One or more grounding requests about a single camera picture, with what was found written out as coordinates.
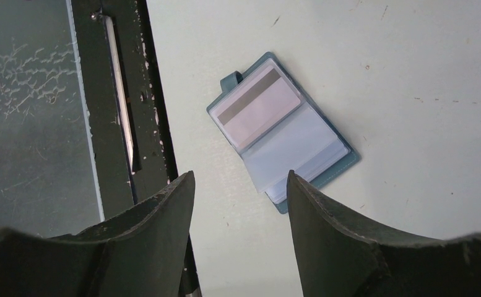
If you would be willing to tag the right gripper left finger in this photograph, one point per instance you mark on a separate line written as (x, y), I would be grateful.
(139, 252)

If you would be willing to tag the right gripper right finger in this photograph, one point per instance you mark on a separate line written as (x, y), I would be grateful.
(340, 252)

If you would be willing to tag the blue leather card holder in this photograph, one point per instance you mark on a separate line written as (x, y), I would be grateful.
(303, 141)

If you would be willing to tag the white strip on rail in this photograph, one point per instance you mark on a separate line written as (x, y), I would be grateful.
(120, 92)

